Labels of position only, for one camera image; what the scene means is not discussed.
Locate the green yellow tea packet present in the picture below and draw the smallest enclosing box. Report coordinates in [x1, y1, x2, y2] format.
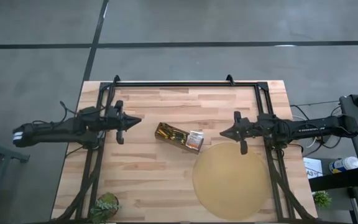
[171, 130, 190, 146]

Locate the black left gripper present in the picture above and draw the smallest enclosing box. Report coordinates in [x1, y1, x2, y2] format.
[106, 100, 142, 145]

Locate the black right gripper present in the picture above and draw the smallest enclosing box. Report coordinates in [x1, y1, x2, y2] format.
[219, 111, 261, 156]

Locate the potted succulent plant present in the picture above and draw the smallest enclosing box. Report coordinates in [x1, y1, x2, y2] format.
[89, 192, 120, 224]

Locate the white blue canister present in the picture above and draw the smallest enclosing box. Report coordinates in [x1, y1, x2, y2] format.
[328, 156, 358, 174]

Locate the wooden compartment tea box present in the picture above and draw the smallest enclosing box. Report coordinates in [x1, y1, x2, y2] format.
[154, 121, 205, 156]

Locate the round woven straw placemat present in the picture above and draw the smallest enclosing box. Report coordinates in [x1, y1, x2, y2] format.
[192, 142, 272, 221]

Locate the small green plant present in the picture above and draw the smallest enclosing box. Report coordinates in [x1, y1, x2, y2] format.
[312, 190, 333, 209]

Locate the white paper sheet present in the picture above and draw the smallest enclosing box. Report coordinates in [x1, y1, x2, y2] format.
[303, 157, 324, 180]

